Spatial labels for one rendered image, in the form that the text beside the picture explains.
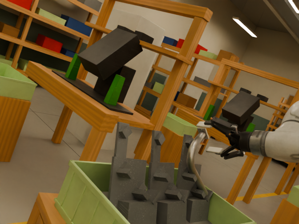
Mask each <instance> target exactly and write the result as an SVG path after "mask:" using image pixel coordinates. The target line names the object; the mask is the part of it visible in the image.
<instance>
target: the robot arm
mask: <svg viewBox="0 0 299 224"><path fill-rule="evenodd" d="M196 126H197V127H204V128H212V127H214V128H215V129H217V130H219V131H220V132H221V133H223V134H224V135H225V136H226V137H227V138H228V140H229V142H230V145H231V146H229V147H228V148H226V149H225V150H224V149H223V148H217V147H210V146H209V147H208V148H207V150H206V152H211V153H215V154H218V155H220V156H221V157H224V159H225V160H227V159H230V158H234V157H238V156H244V155H245V153H246V152H251V153H252V154H253V155H258V156H264V157H271V158H273V159H276V160H279V161H285V162H291V163H299V101H297V102H295V103H294V104H293V105H291V107H290V108H289V109H288V111H287V112H286V114H285V116H284V118H283V120H282V122H281V125H280V127H278V128H277V129H276V130H275V131H273V132H270V131H258V130H255V131H253V132H239V131H238V130H237V127H238V125H237V124H231V123H229V122H227V121H224V120H222V119H219V118H217V117H215V116H214V117H213V118H212V120H211V121H209V120H206V121H205V122H204V121H199V123H198V124H197V125H196ZM229 133H231V134H230V135H229ZM235 148H236V149H238V150H237V151H234V152H230V151H232V150H234V149H235ZM229 152H230V153H229Z"/></svg>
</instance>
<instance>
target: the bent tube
mask: <svg viewBox="0 0 299 224"><path fill-rule="evenodd" d="M197 130H198V135H197V136H196V137H195V138H194V140H193V141H192V142H191V144H190V146H189V149H188V152H187V159H186V162H187V167H188V170H189V173H191V174H195V175H196V177H197V180H196V181H195V184H196V186H197V188H198V189H200V190H203V191H204V192H205V194H206V196H208V191H207V189H206V187H205V185H204V184H203V182H202V180H201V178H200V176H199V174H198V172H197V170H196V168H195V165H194V155H195V152H196V149H197V147H198V145H199V144H200V143H201V142H202V140H203V139H209V135H208V133H207V130H206V128H199V127H198V128H197Z"/></svg>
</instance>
